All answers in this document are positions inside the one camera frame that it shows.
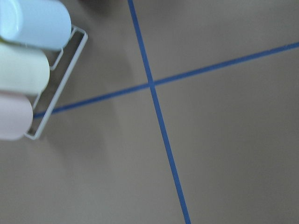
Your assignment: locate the pink plastic cup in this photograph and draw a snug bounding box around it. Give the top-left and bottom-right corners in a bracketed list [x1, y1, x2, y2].
[0, 91, 33, 141]

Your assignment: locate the pale green plastic cup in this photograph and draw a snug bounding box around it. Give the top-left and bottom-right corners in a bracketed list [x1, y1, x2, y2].
[0, 42, 50, 95]

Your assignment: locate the blue plastic cup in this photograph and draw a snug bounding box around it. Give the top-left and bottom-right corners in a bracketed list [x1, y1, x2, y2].
[0, 0, 71, 50]

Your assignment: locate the white wire cup rack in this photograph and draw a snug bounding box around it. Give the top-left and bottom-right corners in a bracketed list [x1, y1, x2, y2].
[25, 25, 88, 140]

